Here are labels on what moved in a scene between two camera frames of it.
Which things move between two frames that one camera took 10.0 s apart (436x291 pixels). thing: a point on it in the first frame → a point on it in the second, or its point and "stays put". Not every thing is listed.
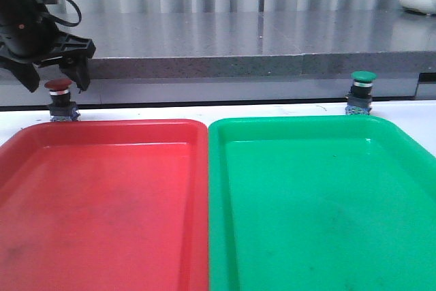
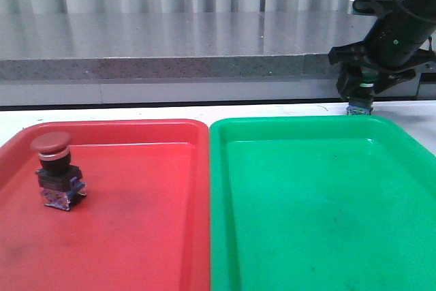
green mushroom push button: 359,99 stays put
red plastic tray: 105,205 stays put
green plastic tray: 320,203 stays put
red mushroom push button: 61,108 → 60,182
